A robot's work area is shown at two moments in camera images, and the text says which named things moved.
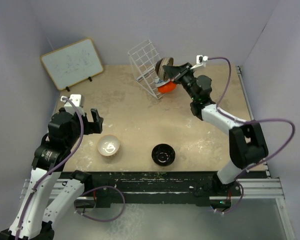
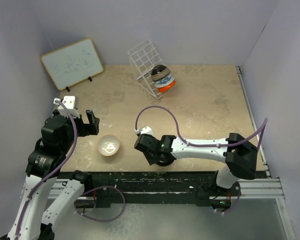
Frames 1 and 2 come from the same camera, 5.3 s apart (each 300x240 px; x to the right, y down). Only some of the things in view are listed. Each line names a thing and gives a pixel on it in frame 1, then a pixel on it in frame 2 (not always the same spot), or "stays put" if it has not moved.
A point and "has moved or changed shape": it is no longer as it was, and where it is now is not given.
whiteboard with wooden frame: (73, 63) stays put
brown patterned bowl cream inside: (164, 61) has moved or changed shape
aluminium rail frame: (269, 189) stays put
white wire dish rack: (144, 59) stays put
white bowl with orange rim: (108, 145) stays put
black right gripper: (178, 73) → (151, 160)
